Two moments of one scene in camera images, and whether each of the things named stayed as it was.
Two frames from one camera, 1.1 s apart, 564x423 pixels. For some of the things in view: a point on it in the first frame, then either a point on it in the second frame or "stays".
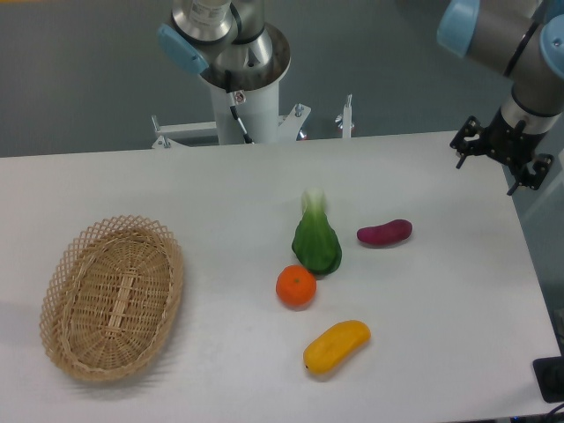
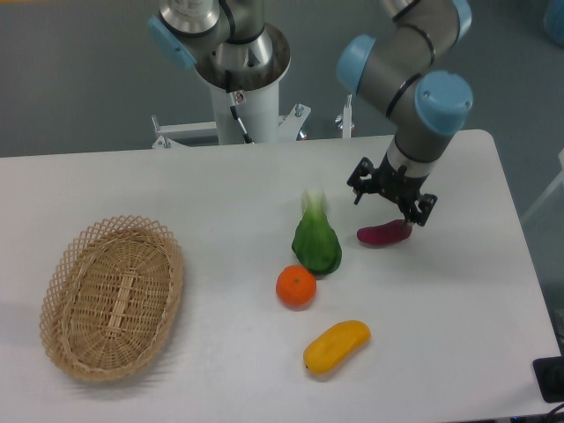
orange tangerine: (296, 286) stays
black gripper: (512, 147) → (395, 183)
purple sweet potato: (389, 233) stays
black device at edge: (549, 374) stays
